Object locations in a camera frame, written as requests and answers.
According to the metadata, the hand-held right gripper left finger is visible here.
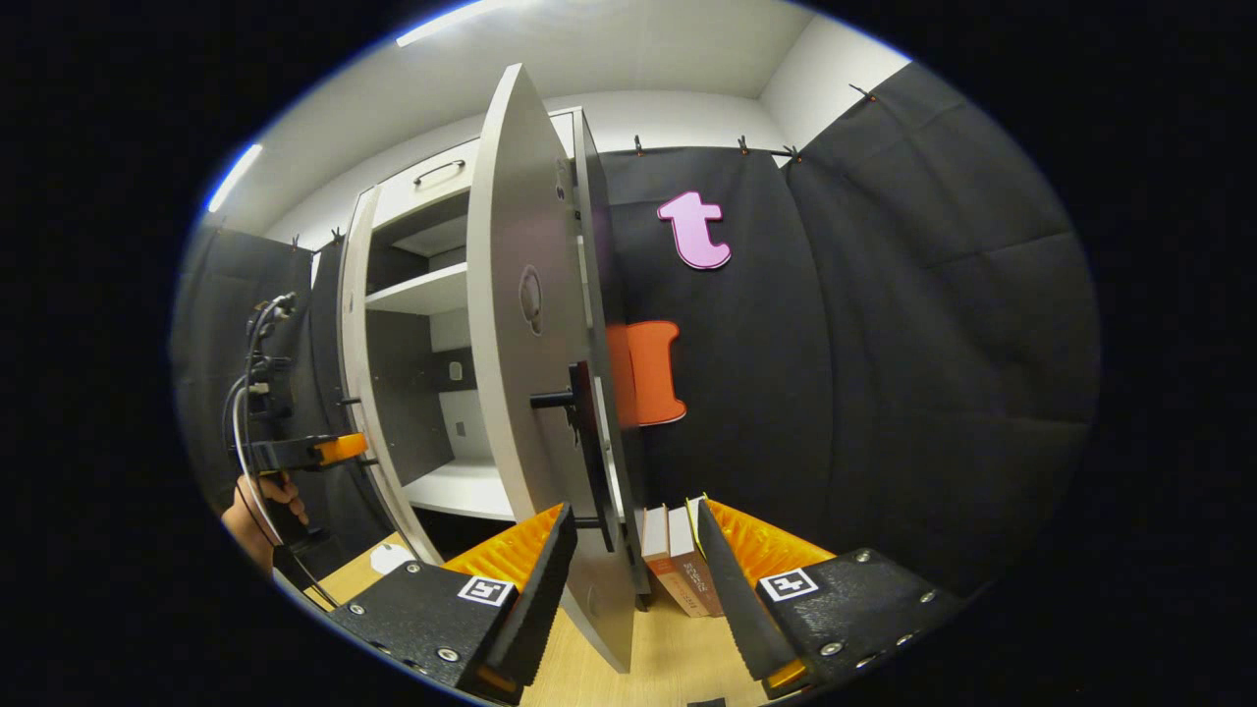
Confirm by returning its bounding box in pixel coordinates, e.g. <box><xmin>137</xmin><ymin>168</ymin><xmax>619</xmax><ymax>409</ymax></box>
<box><xmin>329</xmin><ymin>503</ymin><xmax>578</xmax><ymax>703</ymax></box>

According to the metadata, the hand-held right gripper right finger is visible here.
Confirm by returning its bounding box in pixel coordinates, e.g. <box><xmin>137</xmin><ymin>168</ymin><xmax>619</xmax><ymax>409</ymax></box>
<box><xmin>695</xmin><ymin>496</ymin><xmax>968</xmax><ymax>700</ymax></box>

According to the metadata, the black door handle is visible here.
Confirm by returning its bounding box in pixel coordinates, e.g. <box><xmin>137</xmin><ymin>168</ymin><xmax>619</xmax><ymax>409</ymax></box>
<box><xmin>337</xmin><ymin>395</ymin><xmax>380</xmax><ymax>467</ymax></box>
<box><xmin>530</xmin><ymin>360</ymin><xmax>618</xmax><ymax>553</ymax></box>

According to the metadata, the beige cabinet door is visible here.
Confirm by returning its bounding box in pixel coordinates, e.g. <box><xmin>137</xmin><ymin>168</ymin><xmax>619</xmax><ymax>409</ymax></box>
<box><xmin>337</xmin><ymin>185</ymin><xmax>443</xmax><ymax>566</ymax></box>
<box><xmin>466</xmin><ymin>64</ymin><xmax>654</xmax><ymax>674</ymax></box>

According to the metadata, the beige double-door shoe cabinet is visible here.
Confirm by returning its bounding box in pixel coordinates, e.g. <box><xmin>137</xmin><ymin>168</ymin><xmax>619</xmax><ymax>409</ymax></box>
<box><xmin>337</xmin><ymin>64</ymin><xmax>654</xmax><ymax>674</ymax></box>

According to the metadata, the white cabinet bottom shelf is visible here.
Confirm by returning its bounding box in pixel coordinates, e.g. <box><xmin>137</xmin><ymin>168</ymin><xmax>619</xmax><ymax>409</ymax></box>
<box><xmin>403</xmin><ymin>460</ymin><xmax>517</xmax><ymax>521</ymax></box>

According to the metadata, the white cabinet shelf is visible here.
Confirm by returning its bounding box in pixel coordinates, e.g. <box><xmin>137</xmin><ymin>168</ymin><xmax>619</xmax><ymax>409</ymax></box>
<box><xmin>365</xmin><ymin>263</ymin><xmax>470</xmax><ymax>315</ymax></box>
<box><xmin>403</xmin><ymin>460</ymin><xmax>517</xmax><ymax>521</ymax></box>

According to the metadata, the beige cabinet drawer front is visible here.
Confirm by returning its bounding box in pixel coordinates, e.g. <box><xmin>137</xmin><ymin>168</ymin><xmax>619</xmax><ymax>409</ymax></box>
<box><xmin>371</xmin><ymin>110</ymin><xmax>580</xmax><ymax>232</ymax></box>

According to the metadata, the red-brown box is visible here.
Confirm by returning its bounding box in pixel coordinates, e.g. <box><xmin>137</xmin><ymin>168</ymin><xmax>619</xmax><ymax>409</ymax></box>
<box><xmin>668</xmin><ymin>506</ymin><xmax>725</xmax><ymax>618</ymax></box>

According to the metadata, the ceiling strip light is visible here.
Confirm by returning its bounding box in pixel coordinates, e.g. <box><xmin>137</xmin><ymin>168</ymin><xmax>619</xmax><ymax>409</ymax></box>
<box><xmin>206</xmin><ymin>144</ymin><xmax>264</xmax><ymax>214</ymax></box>
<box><xmin>396</xmin><ymin>0</ymin><xmax>531</xmax><ymax>48</ymax></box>

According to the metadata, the grey cable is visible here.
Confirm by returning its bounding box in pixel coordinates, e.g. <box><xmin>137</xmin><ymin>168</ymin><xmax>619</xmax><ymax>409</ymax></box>
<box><xmin>224</xmin><ymin>295</ymin><xmax>340</xmax><ymax>608</ymax></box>

